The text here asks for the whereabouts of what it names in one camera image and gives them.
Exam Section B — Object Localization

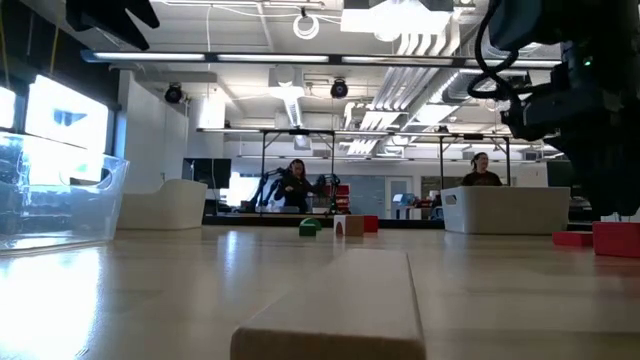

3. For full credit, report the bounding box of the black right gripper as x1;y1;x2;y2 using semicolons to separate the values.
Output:
502;44;640;219

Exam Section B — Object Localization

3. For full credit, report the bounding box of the red wooden cube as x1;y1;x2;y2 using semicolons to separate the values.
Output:
592;221;640;259

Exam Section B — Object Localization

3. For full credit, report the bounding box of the thin red wooden block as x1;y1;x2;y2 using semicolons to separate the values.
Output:
552;230;594;248

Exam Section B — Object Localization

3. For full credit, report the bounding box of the natural wooden arch block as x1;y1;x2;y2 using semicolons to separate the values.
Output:
333;214;365;238

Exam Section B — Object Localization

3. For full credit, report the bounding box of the long natural wooden plank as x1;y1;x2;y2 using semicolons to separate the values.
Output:
229;248;427;360

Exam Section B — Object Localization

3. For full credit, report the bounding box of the black monitor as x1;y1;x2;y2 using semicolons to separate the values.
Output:
546;159;574;189
182;157;233;190

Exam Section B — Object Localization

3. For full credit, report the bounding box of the bright window pane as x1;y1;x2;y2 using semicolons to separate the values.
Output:
24;74;110;151
0;85;17;130

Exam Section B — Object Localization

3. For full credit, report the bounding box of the white plastic bin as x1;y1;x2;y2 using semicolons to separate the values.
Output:
440;186;571;236
117;178;209;231

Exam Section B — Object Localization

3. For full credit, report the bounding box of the person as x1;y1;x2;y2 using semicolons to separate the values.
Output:
273;158;321;214
459;151;504;188

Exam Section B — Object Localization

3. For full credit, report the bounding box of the clear plastic bin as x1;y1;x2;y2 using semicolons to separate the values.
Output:
0;130;130;254

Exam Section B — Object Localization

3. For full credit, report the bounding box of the black overhead light bar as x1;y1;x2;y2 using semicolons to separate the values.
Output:
79;48;564;70

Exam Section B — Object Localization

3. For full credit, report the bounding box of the white door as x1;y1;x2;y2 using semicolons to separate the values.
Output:
384;175;414;220

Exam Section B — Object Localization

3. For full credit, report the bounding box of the white ceiling fixture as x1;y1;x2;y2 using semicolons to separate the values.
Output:
339;0;454;44

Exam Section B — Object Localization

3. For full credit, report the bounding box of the red background box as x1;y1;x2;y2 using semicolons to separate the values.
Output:
335;184;351;214

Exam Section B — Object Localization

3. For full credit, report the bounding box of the yellow hanging cable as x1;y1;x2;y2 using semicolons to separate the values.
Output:
48;24;64;79

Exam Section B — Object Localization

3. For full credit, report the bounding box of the black background station frame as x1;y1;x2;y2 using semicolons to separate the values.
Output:
438;132;512;189
259;128;336;216

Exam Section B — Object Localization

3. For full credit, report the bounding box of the white cable coil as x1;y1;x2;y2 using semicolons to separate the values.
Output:
292;13;320;40

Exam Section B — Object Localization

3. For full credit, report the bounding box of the silver ventilation duct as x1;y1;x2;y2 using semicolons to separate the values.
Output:
442;0;501;104

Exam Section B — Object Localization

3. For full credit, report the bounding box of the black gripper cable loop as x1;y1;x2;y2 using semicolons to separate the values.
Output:
467;0;524;101

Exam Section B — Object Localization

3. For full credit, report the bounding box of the black aluminium rig frame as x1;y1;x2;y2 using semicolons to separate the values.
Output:
202;213;446;230

